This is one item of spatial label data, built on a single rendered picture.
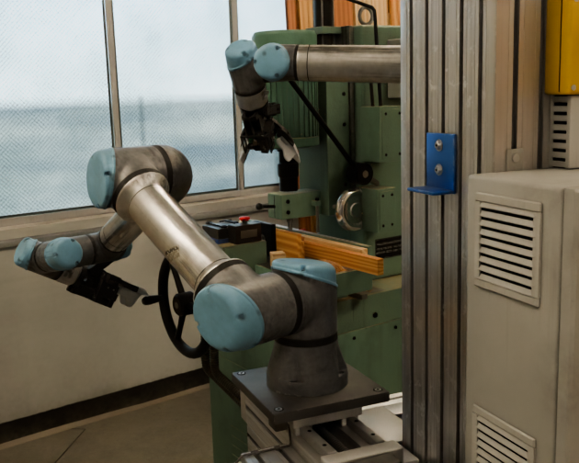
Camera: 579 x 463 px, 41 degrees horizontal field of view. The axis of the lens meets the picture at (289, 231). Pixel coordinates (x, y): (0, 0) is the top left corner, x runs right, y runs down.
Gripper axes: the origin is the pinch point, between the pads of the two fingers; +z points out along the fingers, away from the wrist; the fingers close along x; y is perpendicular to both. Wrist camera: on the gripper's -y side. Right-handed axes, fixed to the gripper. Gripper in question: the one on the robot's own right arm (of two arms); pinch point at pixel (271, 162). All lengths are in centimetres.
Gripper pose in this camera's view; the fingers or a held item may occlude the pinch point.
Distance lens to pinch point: 199.7
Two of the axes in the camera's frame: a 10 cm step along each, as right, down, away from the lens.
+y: -2.1, 7.1, -6.7
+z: 1.8, 7.0, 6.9
